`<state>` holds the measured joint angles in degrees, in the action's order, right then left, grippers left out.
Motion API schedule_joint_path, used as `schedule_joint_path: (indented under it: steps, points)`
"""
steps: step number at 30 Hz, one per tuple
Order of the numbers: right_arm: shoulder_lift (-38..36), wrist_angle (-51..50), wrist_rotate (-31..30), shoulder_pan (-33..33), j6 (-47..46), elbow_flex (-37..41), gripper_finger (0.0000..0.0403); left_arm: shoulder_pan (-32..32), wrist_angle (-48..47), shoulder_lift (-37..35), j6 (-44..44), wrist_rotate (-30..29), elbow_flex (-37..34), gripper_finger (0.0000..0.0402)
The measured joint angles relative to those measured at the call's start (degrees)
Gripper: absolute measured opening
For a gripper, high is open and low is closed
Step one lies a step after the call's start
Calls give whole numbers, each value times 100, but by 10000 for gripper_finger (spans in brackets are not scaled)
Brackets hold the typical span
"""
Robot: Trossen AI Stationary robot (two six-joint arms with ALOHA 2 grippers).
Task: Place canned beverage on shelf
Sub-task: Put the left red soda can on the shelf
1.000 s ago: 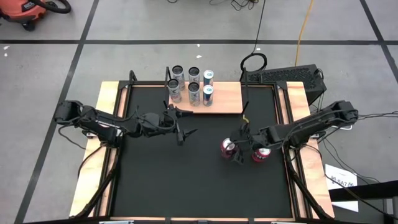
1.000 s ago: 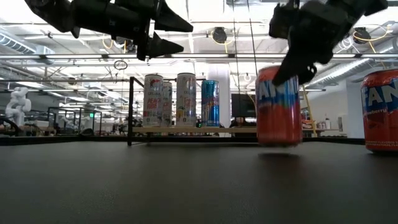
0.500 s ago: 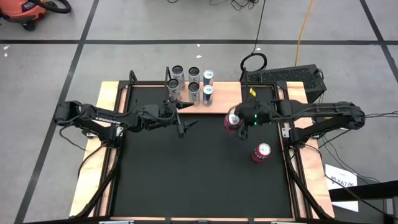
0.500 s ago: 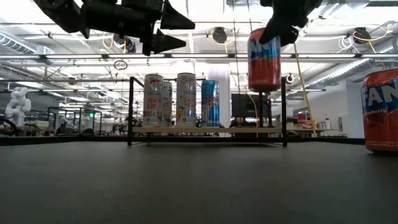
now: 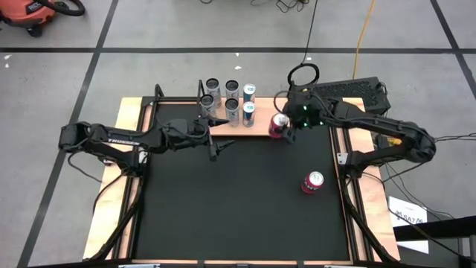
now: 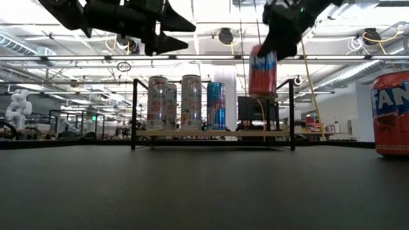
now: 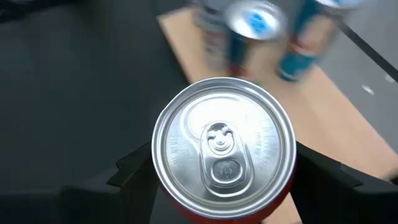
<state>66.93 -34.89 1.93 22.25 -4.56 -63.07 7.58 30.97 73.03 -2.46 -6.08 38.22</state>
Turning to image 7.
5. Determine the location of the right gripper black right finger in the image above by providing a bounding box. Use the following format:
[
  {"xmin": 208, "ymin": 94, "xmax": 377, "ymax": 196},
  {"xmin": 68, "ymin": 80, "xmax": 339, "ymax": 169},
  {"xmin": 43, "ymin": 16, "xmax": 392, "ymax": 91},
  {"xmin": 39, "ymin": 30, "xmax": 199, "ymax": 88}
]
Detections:
[{"xmin": 290, "ymin": 141, "xmax": 363, "ymax": 224}]

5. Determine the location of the wooden shelf with black frame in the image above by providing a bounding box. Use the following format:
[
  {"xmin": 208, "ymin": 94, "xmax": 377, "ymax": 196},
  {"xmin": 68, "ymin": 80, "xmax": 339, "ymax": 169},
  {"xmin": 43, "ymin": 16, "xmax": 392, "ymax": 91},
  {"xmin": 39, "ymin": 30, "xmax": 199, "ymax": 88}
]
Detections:
[{"xmin": 156, "ymin": 6, "xmax": 398, "ymax": 224}]

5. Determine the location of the red Fanta strawberry can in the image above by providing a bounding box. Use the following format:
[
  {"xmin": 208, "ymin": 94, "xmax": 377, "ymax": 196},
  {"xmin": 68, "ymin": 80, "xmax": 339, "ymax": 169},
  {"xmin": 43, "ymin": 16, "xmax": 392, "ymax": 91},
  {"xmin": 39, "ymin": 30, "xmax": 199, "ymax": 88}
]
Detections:
[{"xmin": 151, "ymin": 77, "xmax": 297, "ymax": 224}]

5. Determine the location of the blue silver Red Bull can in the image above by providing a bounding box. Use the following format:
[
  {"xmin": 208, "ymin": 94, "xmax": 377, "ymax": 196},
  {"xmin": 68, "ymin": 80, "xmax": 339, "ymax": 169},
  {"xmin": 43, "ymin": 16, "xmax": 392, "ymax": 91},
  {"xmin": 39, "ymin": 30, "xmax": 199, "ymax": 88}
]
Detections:
[
  {"xmin": 277, "ymin": 0, "xmax": 365, "ymax": 83},
  {"xmin": 225, "ymin": 0, "xmax": 289, "ymax": 78}
]

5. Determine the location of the white Celsius Tropical Vibe can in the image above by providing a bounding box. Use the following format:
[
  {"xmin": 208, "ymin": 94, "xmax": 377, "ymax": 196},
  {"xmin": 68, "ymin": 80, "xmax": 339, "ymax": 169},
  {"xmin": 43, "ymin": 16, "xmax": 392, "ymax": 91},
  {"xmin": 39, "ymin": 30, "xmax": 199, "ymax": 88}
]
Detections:
[{"xmin": 194, "ymin": 0, "xmax": 233, "ymax": 71}]

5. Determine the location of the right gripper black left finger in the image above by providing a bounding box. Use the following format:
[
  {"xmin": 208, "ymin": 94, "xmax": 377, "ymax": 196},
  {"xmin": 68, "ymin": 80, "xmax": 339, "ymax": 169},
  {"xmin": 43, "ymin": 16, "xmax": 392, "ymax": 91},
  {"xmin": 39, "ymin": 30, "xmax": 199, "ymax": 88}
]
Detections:
[{"xmin": 107, "ymin": 141, "xmax": 163, "ymax": 224}]

